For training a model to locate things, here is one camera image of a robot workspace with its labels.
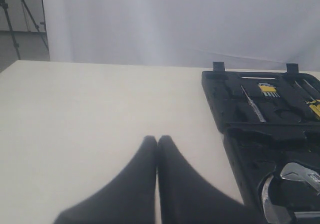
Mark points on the chrome adjustable wrench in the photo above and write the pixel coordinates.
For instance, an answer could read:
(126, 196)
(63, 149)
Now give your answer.
(295, 172)

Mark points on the clear handle tester screwdriver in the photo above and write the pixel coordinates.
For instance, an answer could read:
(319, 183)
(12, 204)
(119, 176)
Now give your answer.
(254, 106)

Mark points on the black tripod stand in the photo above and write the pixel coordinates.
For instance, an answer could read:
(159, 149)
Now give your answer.
(23, 16)

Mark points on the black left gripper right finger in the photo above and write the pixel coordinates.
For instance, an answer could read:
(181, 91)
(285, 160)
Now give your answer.
(186, 197)

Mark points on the steel claw hammer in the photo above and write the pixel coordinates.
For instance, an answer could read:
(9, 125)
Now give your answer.
(273, 213)

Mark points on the black plastic tool case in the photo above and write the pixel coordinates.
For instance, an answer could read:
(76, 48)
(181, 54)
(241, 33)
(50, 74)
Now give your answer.
(257, 150)

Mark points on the yellow hex key set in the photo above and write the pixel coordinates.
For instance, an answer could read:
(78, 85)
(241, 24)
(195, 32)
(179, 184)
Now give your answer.
(268, 90)

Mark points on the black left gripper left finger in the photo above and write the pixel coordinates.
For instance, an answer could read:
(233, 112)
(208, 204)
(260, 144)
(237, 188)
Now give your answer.
(128, 198)

